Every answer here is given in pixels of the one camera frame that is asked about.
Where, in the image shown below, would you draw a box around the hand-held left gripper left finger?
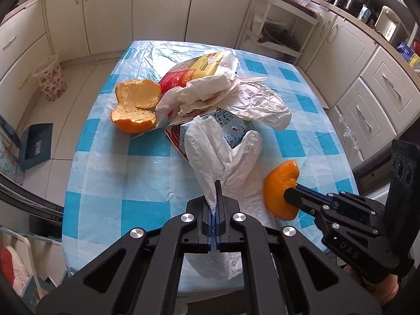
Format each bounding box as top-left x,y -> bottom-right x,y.
36,180 -> 218,315

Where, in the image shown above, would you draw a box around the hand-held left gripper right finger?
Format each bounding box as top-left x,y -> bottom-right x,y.
217,180 -> 383,315

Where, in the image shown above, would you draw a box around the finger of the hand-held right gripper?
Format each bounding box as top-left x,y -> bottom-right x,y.
296,185 -> 387,236
284,186 -> 339,234

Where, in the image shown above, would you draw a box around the small orange peel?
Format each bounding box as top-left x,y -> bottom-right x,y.
263,159 -> 300,221

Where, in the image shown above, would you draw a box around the white paper towel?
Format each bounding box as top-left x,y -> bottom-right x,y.
185,116 -> 264,280

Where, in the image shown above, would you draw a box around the blue white milk carton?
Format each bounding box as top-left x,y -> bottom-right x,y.
166,109 -> 254,158

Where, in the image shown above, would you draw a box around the red white wrapper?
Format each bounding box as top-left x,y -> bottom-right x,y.
165,124 -> 190,161

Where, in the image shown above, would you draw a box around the white tissue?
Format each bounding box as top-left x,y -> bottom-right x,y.
155,74 -> 234,120

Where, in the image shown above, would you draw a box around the person's right hand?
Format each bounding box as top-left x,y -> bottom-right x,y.
344,264 -> 400,306

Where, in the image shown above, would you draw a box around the white cabinet drawer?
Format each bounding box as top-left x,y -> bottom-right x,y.
335,78 -> 399,158
327,107 -> 365,165
359,46 -> 420,116

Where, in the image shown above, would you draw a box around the blue checkered tablecloth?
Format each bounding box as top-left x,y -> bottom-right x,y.
61,40 -> 360,294

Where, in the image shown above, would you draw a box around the crumpled white thin paper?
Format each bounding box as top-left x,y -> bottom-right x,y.
226,76 -> 292,133

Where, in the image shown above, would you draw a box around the large orange peel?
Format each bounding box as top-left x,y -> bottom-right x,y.
110,79 -> 162,134

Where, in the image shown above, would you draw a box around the red yellow snack bag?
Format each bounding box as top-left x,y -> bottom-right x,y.
159,49 -> 239,96

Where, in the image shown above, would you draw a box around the black frying pan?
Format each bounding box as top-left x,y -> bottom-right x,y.
257,22 -> 301,52

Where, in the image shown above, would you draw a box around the white shelf rack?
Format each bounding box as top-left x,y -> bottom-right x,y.
235,0 -> 319,67

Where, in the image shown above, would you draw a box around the white countertop appliance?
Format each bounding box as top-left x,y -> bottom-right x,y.
374,6 -> 408,42

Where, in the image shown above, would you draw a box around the dark blue box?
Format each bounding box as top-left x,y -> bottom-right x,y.
18,123 -> 54,170

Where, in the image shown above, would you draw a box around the pink white cloth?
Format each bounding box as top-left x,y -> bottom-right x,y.
0,245 -> 30,298

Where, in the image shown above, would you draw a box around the floral wastebasket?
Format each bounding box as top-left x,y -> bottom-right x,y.
35,55 -> 68,102

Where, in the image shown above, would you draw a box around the white kitchen cabinets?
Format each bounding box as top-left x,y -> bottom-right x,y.
0,0 -> 260,127

